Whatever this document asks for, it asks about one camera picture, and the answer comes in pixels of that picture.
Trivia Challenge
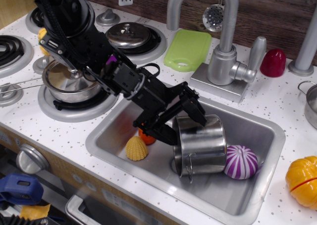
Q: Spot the grey stove knob top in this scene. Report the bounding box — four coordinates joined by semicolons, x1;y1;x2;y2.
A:
96;9;120;27

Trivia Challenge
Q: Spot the grey stove knob left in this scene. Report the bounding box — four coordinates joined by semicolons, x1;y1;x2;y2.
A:
33;55;53;75

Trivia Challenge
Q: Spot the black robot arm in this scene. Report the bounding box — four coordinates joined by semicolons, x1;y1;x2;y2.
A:
35;0;207;145

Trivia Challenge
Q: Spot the orange toy carrot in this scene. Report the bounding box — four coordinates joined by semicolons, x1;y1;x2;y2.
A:
138;128;156;145

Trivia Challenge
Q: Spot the red toy pepper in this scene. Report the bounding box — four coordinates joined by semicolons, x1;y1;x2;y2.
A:
260;49;286;78

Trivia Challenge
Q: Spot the silver toy sink basin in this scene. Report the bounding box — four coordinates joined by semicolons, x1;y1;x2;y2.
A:
86;97;285;225

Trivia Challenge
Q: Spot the far left black burner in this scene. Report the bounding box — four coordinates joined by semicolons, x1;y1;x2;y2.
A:
0;35;34;78

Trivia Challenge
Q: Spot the yellow toy corn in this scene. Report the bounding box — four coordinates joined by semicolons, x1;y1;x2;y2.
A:
125;136;149;161

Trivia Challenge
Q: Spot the orange toy pumpkin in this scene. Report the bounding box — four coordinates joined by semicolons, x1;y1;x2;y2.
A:
285;156;317;210

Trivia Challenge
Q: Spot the yellow cloth piece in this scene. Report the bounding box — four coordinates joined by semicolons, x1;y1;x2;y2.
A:
19;204;51;221

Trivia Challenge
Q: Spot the grey pole with base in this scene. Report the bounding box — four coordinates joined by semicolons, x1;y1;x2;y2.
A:
288;8;317;76

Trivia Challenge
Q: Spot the front burner grey ring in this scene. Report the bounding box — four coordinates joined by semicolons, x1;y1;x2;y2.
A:
37;71;120;123

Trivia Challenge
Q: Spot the grey stove knob front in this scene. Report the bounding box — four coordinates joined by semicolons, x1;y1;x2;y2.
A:
0;83;23;107

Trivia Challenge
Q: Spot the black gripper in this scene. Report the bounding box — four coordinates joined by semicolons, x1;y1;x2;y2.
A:
132;68;207;146

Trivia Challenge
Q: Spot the hanging steel strainer ladle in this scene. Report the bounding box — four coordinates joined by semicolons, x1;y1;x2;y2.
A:
203;0;224;32

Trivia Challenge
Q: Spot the silver oven door handle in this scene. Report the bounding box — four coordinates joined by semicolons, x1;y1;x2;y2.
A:
65;195;101;225

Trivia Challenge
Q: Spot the steel pot with lid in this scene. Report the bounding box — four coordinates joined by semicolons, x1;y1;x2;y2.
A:
42;60;101;103

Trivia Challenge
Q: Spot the silver toy faucet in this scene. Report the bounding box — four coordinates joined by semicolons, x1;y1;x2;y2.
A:
166;0;267;104

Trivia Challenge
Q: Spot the silver oven dial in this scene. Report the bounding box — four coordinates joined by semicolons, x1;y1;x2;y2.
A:
16;144;50;174

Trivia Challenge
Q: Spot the green plastic cutting board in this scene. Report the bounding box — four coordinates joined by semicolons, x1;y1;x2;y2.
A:
163;29;212;72

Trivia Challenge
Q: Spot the blue clamp tool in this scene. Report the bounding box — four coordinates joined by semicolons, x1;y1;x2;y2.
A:
0;173;44;205

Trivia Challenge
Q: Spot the purple toy eggplant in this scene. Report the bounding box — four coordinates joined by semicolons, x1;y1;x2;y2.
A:
106;56;117;65

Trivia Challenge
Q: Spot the yellow toy bell pepper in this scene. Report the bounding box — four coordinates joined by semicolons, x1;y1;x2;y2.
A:
38;28;51;56

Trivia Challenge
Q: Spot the steel lid on burner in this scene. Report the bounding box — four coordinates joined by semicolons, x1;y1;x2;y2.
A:
106;22;151;49

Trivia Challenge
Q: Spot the purple striped toy onion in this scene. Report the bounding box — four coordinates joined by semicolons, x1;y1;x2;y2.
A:
224;145;258;180

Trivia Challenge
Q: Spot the grey stove knob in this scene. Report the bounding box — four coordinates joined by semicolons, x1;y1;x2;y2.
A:
0;83;23;107
96;9;120;27
33;55;53;75

